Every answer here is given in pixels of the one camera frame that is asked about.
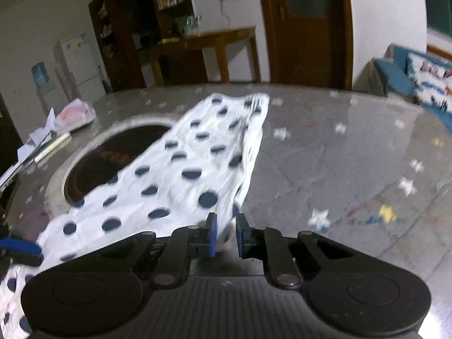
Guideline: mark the dark green window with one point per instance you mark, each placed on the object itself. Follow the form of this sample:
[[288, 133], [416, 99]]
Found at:
[[439, 16]]

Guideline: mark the round induction cooktop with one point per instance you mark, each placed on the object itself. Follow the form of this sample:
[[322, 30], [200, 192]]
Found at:
[[101, 156]]

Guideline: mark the white refrigerator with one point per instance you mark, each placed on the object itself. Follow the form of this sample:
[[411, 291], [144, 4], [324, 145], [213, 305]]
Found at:
[[78, 69]]

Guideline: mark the butterfly print pillow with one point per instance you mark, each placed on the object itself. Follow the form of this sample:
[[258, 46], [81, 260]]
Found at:
[[432, 82]]

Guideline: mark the pink tissue pack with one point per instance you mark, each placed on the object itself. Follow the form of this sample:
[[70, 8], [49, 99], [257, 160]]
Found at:
[[74, 116]]

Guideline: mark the blue sofa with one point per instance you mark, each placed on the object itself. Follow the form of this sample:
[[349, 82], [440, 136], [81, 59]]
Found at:
[[387, 75]]

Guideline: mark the brown wooden door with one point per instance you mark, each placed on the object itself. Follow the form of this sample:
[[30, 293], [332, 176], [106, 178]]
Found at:
[[309, 42]]

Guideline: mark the crumpled white paper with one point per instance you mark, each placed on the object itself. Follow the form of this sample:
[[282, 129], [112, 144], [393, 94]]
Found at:
[[36, 139]]

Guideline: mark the glass kettle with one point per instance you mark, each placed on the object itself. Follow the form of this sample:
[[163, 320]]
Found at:
[[189, 25]]

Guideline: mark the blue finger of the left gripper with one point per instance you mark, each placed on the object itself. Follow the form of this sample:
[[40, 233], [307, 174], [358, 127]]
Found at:
[[21, 252]]

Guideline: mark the dark wooden shelf cabinet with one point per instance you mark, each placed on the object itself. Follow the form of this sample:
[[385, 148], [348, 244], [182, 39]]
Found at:
[[126, 30]]

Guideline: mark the white marker pen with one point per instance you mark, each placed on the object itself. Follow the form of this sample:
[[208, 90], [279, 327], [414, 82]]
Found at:
[[50, 149]]

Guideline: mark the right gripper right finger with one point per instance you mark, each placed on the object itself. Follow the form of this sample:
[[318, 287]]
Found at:
[[270, 247]]

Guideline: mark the water dispenser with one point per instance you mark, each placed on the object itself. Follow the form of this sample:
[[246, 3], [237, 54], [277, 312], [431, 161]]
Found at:
[[49, 95]]

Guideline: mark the white polka dot garment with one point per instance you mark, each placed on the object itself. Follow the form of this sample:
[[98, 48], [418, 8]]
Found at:
[[203, 164]]

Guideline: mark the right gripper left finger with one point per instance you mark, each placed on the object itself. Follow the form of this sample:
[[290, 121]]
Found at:
[[182, 247]]

